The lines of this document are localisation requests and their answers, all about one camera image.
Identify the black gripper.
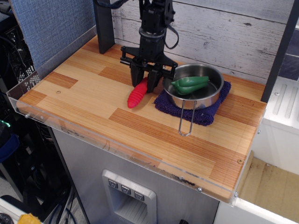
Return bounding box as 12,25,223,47
121,34,177,93

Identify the red handled fork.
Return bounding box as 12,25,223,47
127,77,148,108

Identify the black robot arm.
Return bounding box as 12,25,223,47
121,0,178,93

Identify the stainless steel pot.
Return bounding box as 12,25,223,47
163,63,224,136

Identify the green plastic pepper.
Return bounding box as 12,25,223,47
171,76,209,95

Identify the purple cloth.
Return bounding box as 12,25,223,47
154,81,231,126

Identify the blue fabric panel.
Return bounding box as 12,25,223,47
10,0,95,71

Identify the grey ice dispenser panel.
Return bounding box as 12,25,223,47
102,169,157,224

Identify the clear acrylic table guard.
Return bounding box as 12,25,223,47
8,68,265,204

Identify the silver toy fridge front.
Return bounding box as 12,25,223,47
53,130,219,224

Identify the yellow object at corner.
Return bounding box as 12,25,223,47
17,213,42,224

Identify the dark grey left post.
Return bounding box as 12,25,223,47
93,0,115,54

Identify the dark grey post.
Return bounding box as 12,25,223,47
93,0,115,54
261,0,299,103

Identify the dark grey right post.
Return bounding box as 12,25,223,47
261,0,299,103

